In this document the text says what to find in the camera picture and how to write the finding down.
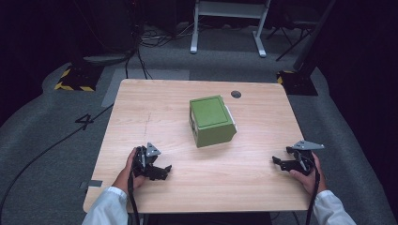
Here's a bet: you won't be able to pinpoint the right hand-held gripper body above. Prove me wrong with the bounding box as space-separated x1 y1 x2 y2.
285 140 326 176

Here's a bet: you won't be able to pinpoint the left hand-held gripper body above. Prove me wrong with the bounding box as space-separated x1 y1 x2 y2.
132 142 162 181

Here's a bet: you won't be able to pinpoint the person's left hand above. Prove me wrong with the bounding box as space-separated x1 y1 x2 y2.
112 146 147 193

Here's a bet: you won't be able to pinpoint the person's right hand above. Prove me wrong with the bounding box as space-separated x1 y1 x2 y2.
288 152 329 197

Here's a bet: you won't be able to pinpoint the grey floor tape piece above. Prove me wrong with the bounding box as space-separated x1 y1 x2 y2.
78 179 104 190

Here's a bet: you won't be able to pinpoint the green box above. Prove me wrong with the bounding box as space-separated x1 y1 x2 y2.
188 94 238 149

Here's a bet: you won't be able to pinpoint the yellow-black striped stand base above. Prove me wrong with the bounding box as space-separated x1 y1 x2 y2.
54 63 105 93
276 69 319 97

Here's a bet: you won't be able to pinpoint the round grey stand foot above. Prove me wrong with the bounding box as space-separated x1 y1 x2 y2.
82 52 136 68

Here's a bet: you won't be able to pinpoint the black folding stand legs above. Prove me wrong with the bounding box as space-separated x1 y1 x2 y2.
266 18 317 62

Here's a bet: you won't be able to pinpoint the left hand-held gripper black cable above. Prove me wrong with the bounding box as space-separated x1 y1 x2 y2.
127 172 141 225

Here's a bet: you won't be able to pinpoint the hand-held gripper black cable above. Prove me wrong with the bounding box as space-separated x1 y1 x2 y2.
304 156 322 225
127 172 141 225

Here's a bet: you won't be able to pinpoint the right hand-held gripper black cable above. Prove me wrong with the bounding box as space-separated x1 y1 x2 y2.
304 156 322 225

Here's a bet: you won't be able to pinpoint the long black floor cable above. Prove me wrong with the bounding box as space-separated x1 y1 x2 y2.
0 103 115 218

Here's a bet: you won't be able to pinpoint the black slanted metal post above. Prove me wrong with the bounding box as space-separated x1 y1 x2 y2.
292 0 338 73

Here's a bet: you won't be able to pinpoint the bundle of floor cables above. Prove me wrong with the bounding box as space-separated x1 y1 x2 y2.
137 22 196 49

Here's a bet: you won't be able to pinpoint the white metal stand frame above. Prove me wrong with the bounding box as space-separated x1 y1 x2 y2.
190 0 272 58

